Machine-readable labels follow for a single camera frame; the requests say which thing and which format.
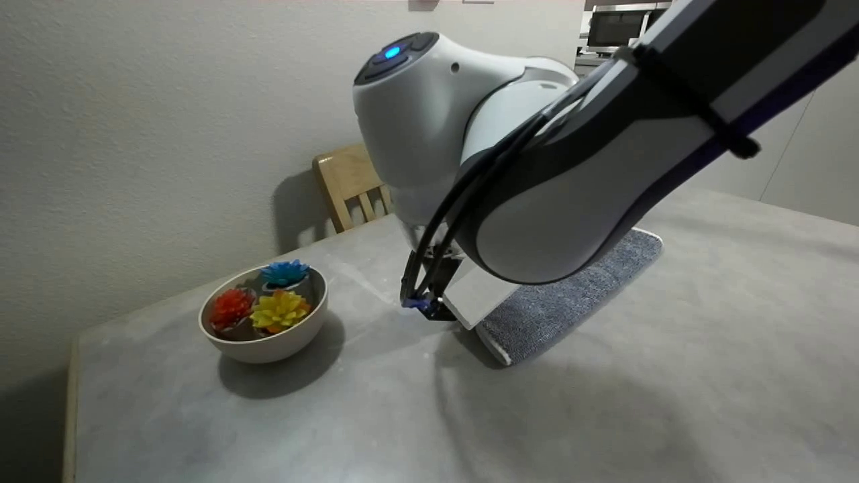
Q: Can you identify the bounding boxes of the light wooden slat-back chair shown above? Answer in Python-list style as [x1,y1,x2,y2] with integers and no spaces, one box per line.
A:
[311,145,392,235]

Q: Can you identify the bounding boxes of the blue decorative flower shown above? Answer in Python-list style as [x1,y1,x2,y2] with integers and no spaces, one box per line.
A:
[260,258,311,290]

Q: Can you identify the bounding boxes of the grey towel with white edge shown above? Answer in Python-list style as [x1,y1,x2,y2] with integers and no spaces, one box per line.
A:
[469,224,666,369]

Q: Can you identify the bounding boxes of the dark microwave oven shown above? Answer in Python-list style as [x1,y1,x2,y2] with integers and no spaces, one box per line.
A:
[583,0,672,54]

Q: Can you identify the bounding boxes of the beige ceramic bowl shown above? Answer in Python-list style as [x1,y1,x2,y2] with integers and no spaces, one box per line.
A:
[197,260,333,368]

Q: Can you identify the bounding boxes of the red decorative flower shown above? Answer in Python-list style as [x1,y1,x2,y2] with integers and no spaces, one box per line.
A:
[206,287,257,330]

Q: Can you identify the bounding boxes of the yellow decorative flower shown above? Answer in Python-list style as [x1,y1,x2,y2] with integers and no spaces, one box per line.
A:
[248,287,315,338]

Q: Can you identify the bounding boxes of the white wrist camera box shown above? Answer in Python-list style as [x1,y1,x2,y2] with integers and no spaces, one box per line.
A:
[439,263,524,340]

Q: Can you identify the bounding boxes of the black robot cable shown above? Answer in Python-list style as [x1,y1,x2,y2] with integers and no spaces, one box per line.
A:
[398,43,762,314]

